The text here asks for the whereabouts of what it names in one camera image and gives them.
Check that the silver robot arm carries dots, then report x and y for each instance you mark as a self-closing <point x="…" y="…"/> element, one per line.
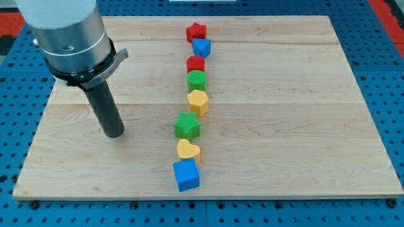
<point x="70" y="33"/>

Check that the blue cube block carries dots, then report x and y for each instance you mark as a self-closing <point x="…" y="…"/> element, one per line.
<point x="186" y="174"/>

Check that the yellow hexagon block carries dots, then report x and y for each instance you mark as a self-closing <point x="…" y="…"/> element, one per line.
<point x="198" y="102"/>

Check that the green star block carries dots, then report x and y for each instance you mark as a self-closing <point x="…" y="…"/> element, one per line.
<point x="187" y="126"/>

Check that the light wooden board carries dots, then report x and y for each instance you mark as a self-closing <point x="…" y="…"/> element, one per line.
<point x="286" y="119"/>

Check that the green cylinder block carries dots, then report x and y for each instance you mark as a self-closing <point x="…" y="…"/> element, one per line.
<point x="196" y="80"/>

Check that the yellow heart block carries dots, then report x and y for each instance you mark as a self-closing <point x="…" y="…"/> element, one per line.
<point x="186" y="151"/>

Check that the red cylinder block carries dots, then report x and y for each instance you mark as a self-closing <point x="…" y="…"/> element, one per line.
<point x="195" y="62"/>

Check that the blue triangular block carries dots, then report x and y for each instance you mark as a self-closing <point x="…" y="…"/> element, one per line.
<point x="201" y="47"/>

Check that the red star block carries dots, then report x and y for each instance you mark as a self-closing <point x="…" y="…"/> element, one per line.
<point x="196" y="30"/>

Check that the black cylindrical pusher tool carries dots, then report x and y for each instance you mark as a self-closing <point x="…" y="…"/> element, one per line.
<point x="102" y="102"/>

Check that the black tool clamp with lever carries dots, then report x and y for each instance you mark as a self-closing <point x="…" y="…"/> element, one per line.
<point x="93" y="77"/>

